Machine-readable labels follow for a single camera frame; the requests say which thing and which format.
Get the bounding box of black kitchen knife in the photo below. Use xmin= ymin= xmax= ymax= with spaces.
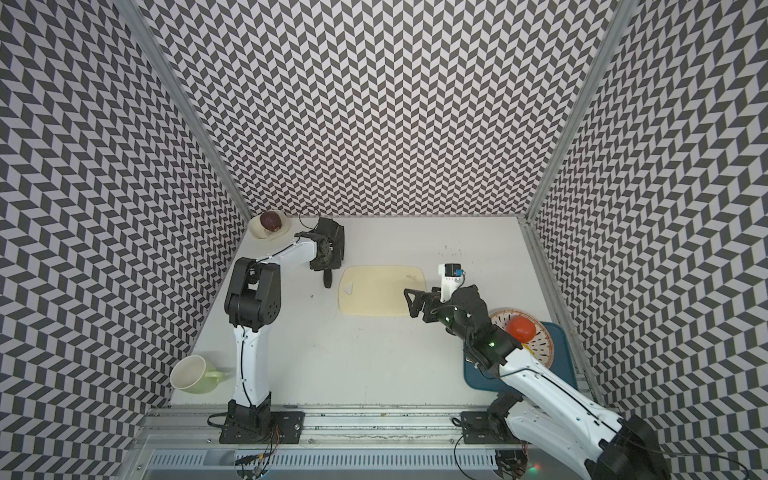
xmin=323 ymin=269 xmax=333 ymax=289

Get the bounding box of cream plastic cutting board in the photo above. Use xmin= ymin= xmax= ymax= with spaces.
xmin=338 ymin=265 xmax=426 ymax=317

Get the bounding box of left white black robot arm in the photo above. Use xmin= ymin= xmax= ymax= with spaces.
xmin=219 ymin=217 xmax=345 ymax=444

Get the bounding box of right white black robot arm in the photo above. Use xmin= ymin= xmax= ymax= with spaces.
xmin=404 ymin=286 xmax=671 ymax=479

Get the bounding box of red tomato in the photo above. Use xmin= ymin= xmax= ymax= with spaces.
xmin=505 ymin=315 xmax=537 ymax=344

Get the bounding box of dark red round fruit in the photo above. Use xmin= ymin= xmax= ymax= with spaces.
xmin=259 ymin=210 xmax=283 ymax=233

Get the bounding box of cream small bowl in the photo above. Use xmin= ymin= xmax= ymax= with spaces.
xmin=248 ymin=210 xmax=290 ymax=240

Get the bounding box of patterned round plate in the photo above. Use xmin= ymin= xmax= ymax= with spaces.
xmin=490 ymin=309 xmax=554 ymax=368

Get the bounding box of teal placemat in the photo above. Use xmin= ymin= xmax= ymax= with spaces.
xmin=463 ymin=322 xmax=577 ymax=393

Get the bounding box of light green mug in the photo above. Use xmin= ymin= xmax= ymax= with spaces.
xmin=170 ymin=355 xmax=227 ymax=395

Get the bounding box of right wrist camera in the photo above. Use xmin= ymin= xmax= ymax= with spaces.
xmin=438 ymin=263 xmax=465 ymax=303

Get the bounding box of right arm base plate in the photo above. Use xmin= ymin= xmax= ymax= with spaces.
xmin=459 ymin=411 xmax=520 ymax=445

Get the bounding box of aluminium rail frame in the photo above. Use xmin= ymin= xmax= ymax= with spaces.
xmin=122 ymin=403 xmax=646 ymax=480

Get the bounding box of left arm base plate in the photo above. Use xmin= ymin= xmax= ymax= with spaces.
xmin=219 ymin=411 xmax=305 ymax=445

